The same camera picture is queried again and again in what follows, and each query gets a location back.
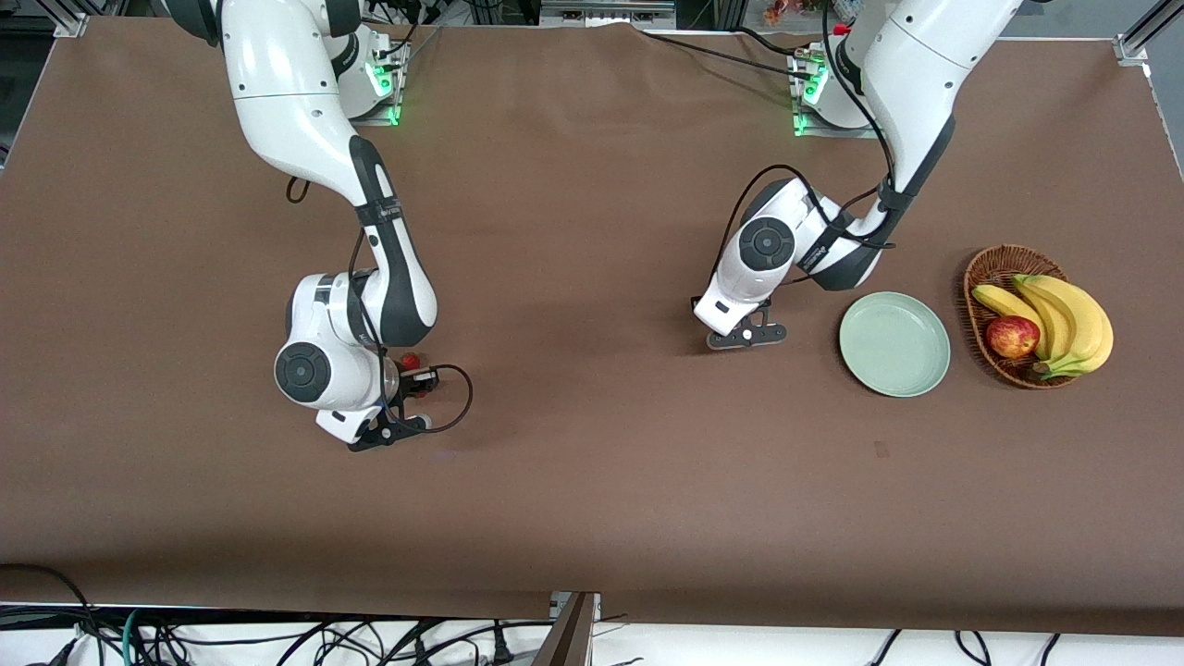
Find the large table cover sheet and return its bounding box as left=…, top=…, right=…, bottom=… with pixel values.
left=0, top=17, right=1184, bottom=639

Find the grey metal box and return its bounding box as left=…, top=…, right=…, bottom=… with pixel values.
left=539, top=0, right=677, bottom=29

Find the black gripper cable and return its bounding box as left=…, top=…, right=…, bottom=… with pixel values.
left=285, top=176, right=474, bottom=434
left=708, top=0, right=900, bottom=288

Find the red apple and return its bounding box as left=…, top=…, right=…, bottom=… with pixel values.
left=985, top=315, right=1042, bottom=360

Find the wooden post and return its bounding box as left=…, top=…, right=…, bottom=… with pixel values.
left=532, top=592, right=598, bottom=666

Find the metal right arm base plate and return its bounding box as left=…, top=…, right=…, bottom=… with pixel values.
left=350, top=42, right=408, bottom=128

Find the brown wicker basket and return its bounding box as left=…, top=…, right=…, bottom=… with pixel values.
left=963, top=244, right=1085, bottom=390

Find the thick black floor cable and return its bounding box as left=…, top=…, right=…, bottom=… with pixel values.
left=0, top=562, right=103, bottom=666

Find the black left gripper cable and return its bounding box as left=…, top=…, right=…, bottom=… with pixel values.
left=708, top=0, right=900, bottom=288

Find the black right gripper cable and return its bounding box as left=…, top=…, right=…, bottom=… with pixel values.
left=285, top=176, right=474, bottom=434

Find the black table power cable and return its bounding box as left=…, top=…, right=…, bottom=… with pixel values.
left=632, top=23, right=820, bottom=82

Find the yellow banana bunch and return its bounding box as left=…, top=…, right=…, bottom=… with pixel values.
left=971, top=274, right=1115, bottom=381

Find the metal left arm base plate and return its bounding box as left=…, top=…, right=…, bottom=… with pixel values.
left=791, top=46, right=882, bottom=140

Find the pale green round plate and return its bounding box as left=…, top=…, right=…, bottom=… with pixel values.
left=839, top=291, right=952, bottom=399

